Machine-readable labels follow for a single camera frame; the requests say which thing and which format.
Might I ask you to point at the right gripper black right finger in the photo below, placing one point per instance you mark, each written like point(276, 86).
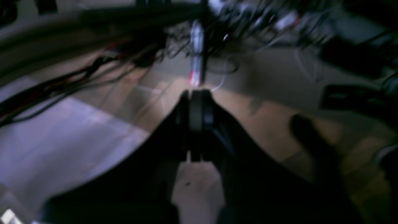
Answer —
point(257, 189)

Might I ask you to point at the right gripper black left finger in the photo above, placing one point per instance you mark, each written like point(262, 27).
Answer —
point(136, 190)

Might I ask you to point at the white red-tipped post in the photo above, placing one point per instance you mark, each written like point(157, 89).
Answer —
point(197, 42)

